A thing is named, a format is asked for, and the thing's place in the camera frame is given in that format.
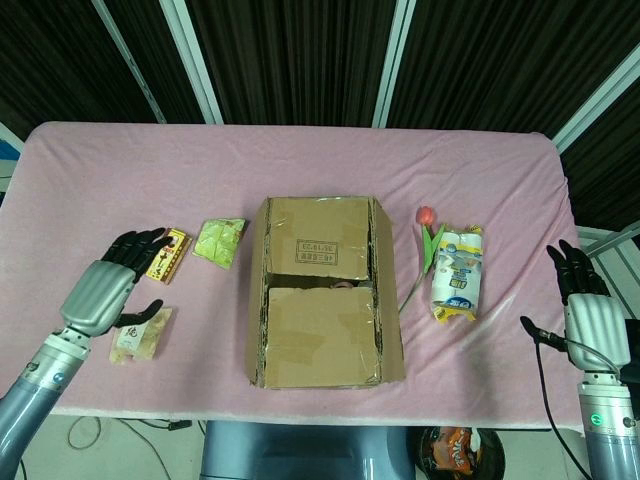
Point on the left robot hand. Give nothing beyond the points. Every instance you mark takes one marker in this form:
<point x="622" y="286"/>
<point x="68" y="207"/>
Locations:
<point x="97" y="295"/>

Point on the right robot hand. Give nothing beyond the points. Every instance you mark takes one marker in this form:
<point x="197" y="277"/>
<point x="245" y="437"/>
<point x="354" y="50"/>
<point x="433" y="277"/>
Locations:
<point x="595" y="325"/>

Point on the large brown cardboard box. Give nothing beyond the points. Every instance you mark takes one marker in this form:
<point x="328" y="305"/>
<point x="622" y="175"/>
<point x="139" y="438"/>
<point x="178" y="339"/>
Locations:
<point x="320" y="330"/>

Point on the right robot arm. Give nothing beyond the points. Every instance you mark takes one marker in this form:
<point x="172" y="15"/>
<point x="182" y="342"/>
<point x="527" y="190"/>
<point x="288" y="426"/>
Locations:
<point x="607" y="425"/>

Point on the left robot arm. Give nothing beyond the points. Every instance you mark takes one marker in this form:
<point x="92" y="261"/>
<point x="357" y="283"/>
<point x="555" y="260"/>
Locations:
<point x="35" y="390"/>

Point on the beige snack bag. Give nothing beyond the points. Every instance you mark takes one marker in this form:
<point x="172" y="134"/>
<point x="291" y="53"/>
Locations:
<point x="142" y="340"/>

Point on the yellow red small box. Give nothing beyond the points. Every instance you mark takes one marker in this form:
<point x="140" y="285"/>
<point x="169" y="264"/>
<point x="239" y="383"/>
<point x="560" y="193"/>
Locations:
<point x="167" y="260"/>

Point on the green crumpled snack packet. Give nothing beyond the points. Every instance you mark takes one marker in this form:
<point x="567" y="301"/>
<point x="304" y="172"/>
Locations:
<point x="220" y="242"/>

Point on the pink fleece tablecloth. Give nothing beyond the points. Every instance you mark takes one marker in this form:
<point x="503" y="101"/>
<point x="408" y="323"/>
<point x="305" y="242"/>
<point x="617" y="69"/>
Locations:
<point x="150" y="170"/>

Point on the toilet paper roll pack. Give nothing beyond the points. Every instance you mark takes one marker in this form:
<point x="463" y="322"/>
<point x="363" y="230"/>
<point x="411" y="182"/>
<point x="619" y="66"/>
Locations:
<point x="457" y="270"/>

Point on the black trash bin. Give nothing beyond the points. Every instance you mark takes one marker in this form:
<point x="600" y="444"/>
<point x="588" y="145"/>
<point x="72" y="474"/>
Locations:
<point x="460" y="450"/>

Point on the artificial orange tulip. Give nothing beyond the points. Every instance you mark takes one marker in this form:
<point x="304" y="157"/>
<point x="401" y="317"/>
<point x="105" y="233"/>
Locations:
<point x="426" y="216"/>

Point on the white window frame post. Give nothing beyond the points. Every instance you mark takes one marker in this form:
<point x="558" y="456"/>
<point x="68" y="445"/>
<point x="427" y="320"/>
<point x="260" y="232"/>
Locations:
<point x="192" y="60"/>
<point x="600" y="95"/>
<point x="395" y="60"/>
<point x="130" y="60"/>

